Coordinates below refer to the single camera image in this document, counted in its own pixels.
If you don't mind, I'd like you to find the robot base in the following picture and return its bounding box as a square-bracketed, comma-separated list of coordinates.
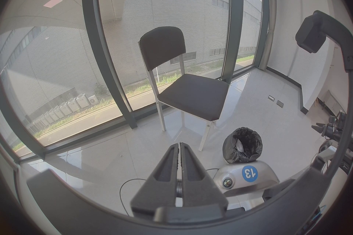
[212, 160, 280, 211]

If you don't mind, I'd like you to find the window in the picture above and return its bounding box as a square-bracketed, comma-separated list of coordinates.
[0, 0, 276, 165]

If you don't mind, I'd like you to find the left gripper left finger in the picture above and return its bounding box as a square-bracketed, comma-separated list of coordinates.
[130, 142, 181, 220]

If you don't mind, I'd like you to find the dark grey padded chair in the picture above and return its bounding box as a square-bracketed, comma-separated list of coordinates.
[139, 26, 230, 152]

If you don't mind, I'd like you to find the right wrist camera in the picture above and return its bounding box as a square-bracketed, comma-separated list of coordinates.
[328, 111, 345, 125]

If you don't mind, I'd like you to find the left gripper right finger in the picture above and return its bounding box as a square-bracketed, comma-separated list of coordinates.
[180, 142, 229, 222]

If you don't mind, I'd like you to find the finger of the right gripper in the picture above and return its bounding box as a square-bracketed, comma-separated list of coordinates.
[311, 123, 326, 135]

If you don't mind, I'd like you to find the black cable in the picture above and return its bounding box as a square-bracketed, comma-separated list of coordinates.
[119, 178, 151, 215]

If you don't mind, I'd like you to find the black plastic bag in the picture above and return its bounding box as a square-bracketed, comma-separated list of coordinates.
[222, 126, 263, 165]

